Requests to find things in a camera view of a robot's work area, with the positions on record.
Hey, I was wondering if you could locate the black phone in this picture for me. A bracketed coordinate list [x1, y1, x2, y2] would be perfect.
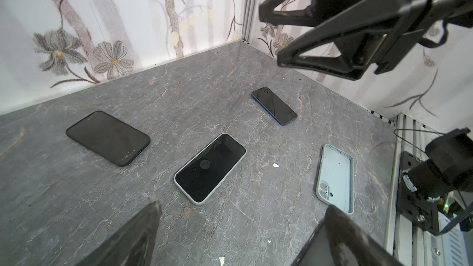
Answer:
[251, 87, 298, 126]
[174, 133, 247, 206]

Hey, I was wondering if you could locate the pale blue phone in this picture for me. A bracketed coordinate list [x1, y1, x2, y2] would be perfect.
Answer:
[315, 144, 355, 215]

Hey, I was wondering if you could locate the black phone case front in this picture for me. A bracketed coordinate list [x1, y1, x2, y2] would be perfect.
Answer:
[291, 220, 335, 266]

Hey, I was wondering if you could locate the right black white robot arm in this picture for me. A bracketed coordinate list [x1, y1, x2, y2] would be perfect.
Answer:
[259, 0, 473, 235]

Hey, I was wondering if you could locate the aluminium front rail frame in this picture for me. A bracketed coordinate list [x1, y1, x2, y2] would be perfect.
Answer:
[384, 114, 473, 266]

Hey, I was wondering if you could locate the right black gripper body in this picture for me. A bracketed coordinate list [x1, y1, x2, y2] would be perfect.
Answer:
[354, 0, 473, 75]

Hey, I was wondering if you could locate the right black cable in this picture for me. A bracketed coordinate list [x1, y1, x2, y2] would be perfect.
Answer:
[393, 128, 448, 156]

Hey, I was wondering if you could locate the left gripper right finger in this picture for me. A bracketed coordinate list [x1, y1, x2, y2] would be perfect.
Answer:
[324, 205, 401, 266]

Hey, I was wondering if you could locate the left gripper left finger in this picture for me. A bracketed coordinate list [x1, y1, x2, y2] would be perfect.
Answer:
[78, 201, 162, 266]

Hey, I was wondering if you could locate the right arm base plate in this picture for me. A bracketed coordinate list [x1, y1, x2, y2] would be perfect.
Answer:
[397, 151, 440, 236]

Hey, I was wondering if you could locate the black phone case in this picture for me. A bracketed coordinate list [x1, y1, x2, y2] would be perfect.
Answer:
[66, 110, 151, 167]
[291, 220, 335, 266]

